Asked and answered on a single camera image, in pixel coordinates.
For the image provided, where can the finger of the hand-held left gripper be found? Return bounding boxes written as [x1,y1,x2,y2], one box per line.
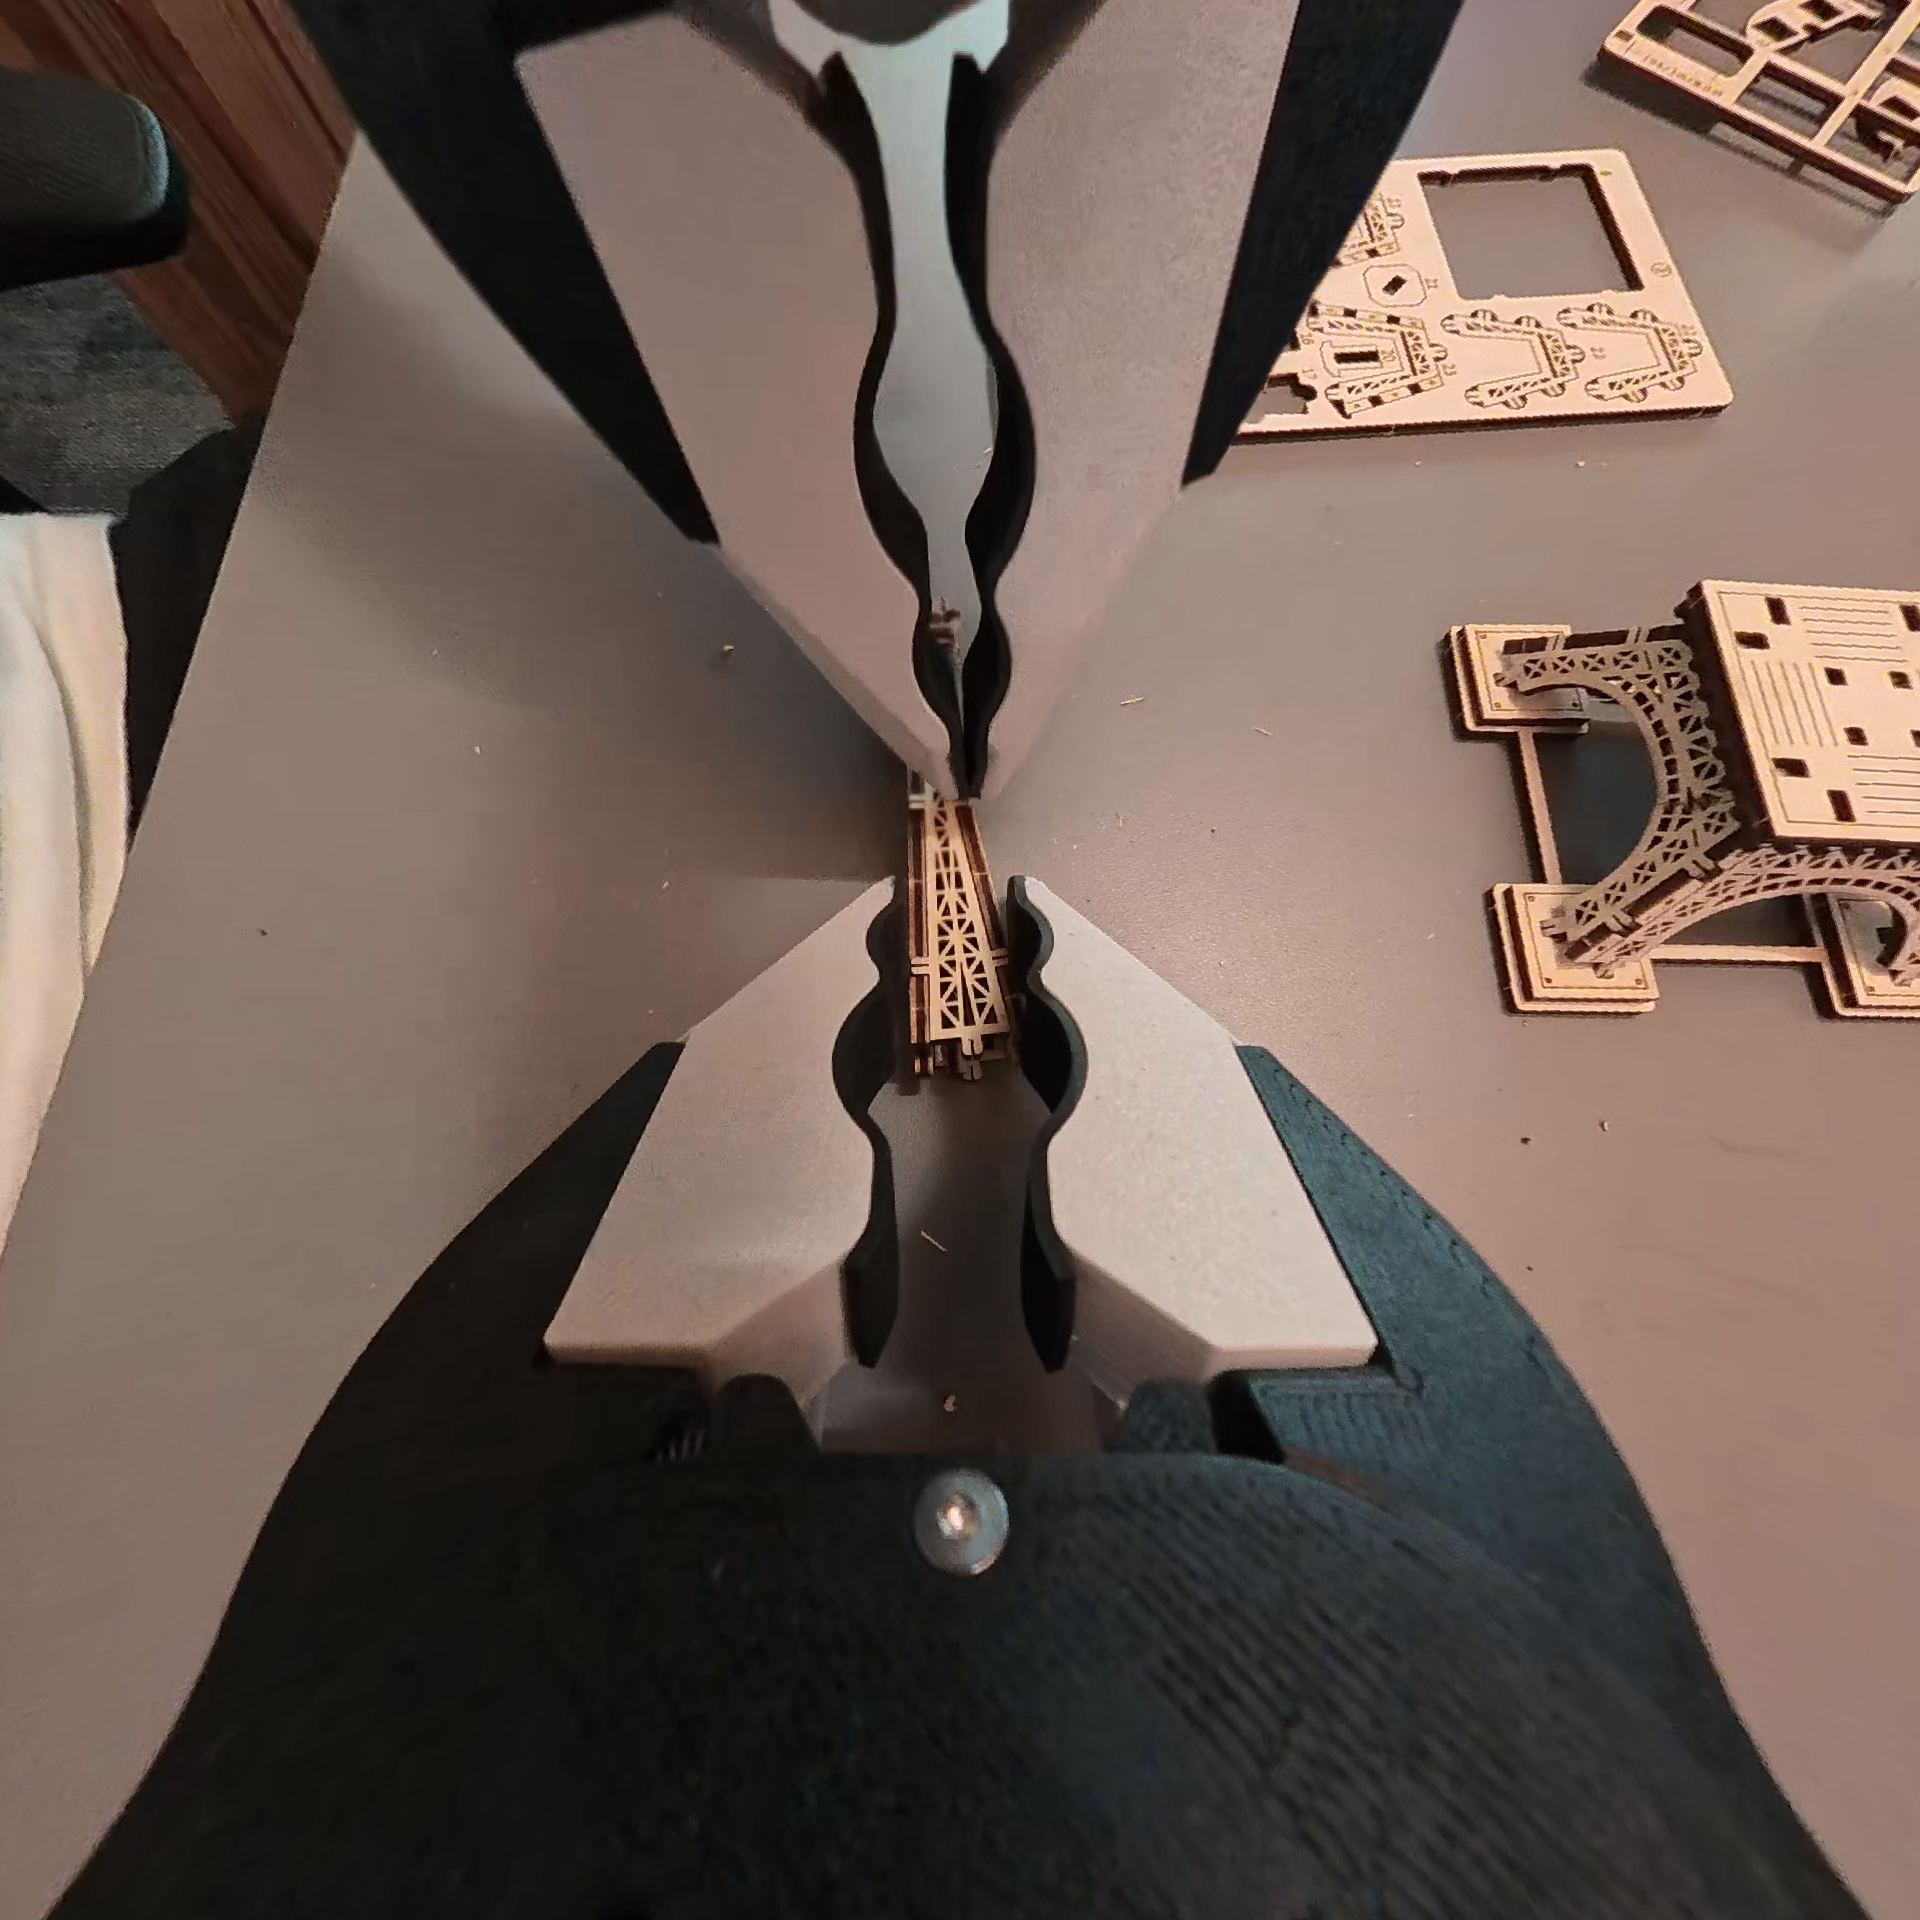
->
[957,0,1307,797]
[515,0,965,799]

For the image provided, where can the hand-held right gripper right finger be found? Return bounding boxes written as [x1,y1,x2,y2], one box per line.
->
[1015,876,1386,1442]

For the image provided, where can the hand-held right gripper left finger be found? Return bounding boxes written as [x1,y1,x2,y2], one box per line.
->
[539,880,906,1442]

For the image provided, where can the wooden tower model spire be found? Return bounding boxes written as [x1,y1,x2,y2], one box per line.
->
[897,596,1037,1082]

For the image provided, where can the grey desk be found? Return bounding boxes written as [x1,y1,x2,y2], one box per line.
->
[0,0,1920,1920]

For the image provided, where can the black chair armrest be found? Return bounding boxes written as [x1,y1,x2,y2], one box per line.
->
[0,88,195,291]

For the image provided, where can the wooden sheet with square hole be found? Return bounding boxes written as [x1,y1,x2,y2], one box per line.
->
[1235,146,1737,442]

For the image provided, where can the wooden lattice parts sheet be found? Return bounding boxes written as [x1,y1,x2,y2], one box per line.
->
[1593,0,1920,207]

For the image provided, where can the person's clothing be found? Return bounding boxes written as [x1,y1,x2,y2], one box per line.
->
[0,510,139,1203]

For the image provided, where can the wooden tower model base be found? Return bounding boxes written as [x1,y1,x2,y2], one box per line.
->
[1445,575,1920,1021]

